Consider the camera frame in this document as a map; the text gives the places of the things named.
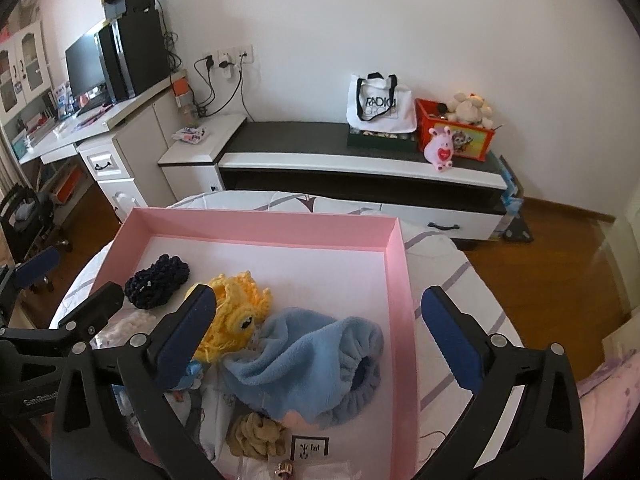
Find cotton swabs plastic pack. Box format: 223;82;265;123
91;309;157;349

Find dark navy crochet scrunchie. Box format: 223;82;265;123
124;255;190;310

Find yellow crochet hat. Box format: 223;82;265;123
193;271;272;364

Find tan stocking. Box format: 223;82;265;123
226;412;286;462

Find light blue fleece hat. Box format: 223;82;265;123
221;308;384;429

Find blue patterned drawstring pouch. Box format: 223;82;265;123
165;361;236;463

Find black office chair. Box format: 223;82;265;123
1;183;73;263

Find white desk with drawers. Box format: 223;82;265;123
20;70;186;220

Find white glass door cabinet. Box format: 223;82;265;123
0;21;51;125

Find pink shallow cardboard box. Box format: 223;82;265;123
94;208;418;479

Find small patterned pouch on shelf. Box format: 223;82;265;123
171;127;207;145

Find black computer monitor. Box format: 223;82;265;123
65;34;106;99

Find black white tv bench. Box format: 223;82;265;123
158;115;506;240

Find white striped quilted tablecloth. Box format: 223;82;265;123
49;190;526;480

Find black computer tower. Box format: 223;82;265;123
96;9;170;103

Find orange toy storage box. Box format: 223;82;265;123
416;99;496;162

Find pink plush toy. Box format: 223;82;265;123
423;126;454;172

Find white tote bag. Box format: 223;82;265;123
346;73;418;134

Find cream plush sheep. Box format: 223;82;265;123
446;92;494;129

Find wall power outlet strip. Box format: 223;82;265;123
206;44;254;65

